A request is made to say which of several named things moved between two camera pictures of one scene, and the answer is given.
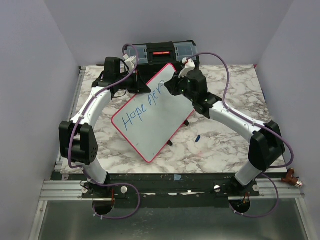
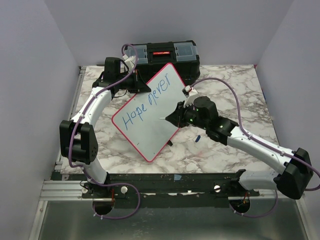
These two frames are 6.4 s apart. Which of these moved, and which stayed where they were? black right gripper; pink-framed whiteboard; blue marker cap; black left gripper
Moved: black right gripper
Stayed: black left gripper; blue marker cap; pink-framed whiteboard
